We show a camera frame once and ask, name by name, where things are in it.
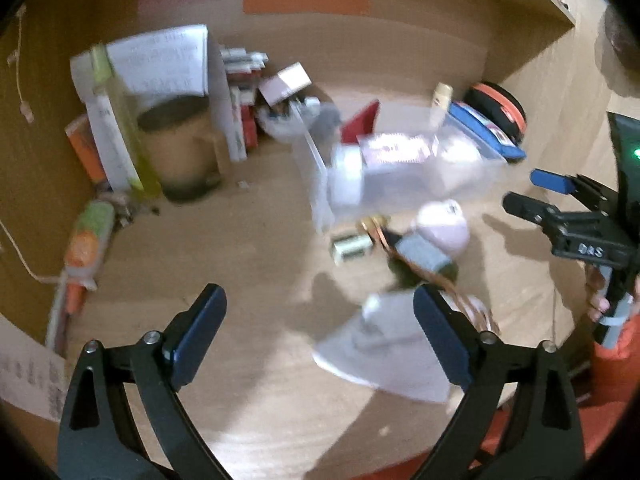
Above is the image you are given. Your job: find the cream lotion tube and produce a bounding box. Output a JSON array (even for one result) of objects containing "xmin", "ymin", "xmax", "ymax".
[{"xmin": 428, "ymin": 82, "xmax": 454, "ymax": 130}]

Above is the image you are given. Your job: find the small white pink box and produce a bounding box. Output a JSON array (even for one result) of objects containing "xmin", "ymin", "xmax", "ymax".
[{"xmin": 258, "ymin": 62, "xmax": 312, "ymax": 106}]

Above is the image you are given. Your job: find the clear plastic storage bin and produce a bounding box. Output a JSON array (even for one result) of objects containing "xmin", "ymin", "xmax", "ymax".
[{"xmin": 292, "ymin": 104, "xmax": 508, "ymax": 232}]

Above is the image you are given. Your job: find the red velvet pouch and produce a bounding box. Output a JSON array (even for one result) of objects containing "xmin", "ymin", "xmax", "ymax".
[{"xmin": 341, "ymin": 100, "xmax": 381, "ymax": 144}]

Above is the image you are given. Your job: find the black orange round case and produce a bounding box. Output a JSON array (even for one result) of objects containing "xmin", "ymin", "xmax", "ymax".
[{"xmin": 463, "ymin": 80, "xmax": 527, "ymax": 145}]

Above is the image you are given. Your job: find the yellow green ruler pack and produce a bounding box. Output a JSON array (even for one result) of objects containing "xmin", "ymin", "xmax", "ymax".
[{"xmin": 90, "ymin": 44, "xmax": 162, "ymax": 200}]

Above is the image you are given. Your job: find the white cloth bag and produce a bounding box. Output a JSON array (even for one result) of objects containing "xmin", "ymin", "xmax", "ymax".
[{"xmin": 312, "ymin": 290, "xmax": 450, "ymax": 403}]

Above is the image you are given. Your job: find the brown cylindrical canister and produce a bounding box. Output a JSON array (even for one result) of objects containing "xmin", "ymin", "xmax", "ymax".
[{"xmin": 137, "ymin": 96, "xmax": 221, "ymax": 204}]

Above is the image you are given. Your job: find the blue patterned pouch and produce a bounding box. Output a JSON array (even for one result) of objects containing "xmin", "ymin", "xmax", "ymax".
[{"xmin": 449, "ymin": 101, "xmax": 526, "ymax": 162}]

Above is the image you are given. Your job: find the stack of books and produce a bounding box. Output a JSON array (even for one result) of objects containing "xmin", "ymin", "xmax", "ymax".
[{"xmin": 220, "ymin": 48, "xmax": 269, "ymax": 162}]

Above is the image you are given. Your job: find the bowl of trinkets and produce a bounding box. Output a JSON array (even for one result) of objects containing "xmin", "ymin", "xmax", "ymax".
[{"xmin": 255, "ymin": 96, "xmax": 321, "ymax": 144}]

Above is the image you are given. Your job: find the white paper sheet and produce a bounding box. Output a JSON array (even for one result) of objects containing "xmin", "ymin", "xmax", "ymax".
[{"xmin": 69, "ymin": 23, "xmax": 237, "ymax": 162}]

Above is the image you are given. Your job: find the right hand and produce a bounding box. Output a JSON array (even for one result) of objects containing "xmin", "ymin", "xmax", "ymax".
[{"xmin": 585, "ymin": 264, "xmax": 610, "ymax": 324}]

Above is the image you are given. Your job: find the orange green glue tube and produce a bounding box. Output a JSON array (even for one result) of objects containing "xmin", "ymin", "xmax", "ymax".
[{"xmin": 45, "ymin": 199, "xmax": 116, "ymax": 351}]

